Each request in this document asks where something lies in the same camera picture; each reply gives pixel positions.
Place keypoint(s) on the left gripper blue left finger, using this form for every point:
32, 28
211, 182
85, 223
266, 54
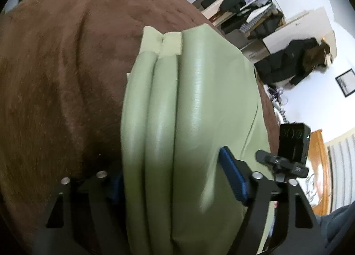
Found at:
116, 191

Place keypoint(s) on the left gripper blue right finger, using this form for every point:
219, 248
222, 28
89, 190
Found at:
243, 181

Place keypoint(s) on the green zip-up jacket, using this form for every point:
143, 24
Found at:
189, 94

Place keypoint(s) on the clothes hanging on rack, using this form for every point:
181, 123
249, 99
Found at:
256, 20

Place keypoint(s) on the bear print pillow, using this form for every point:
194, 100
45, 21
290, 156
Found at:
309, 187

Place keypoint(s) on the wooden headboard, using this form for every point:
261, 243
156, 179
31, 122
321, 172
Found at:
318, 157

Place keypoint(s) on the black long down coat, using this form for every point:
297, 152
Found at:
295, 62

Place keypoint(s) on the brown bed blanket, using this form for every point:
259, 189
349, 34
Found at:
65, 66

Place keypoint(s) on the beige suitcase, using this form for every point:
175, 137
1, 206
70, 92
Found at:
215, 15

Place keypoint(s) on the black action camera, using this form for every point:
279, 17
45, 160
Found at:
294, 141

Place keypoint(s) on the framed wall picture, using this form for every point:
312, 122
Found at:
346, 82

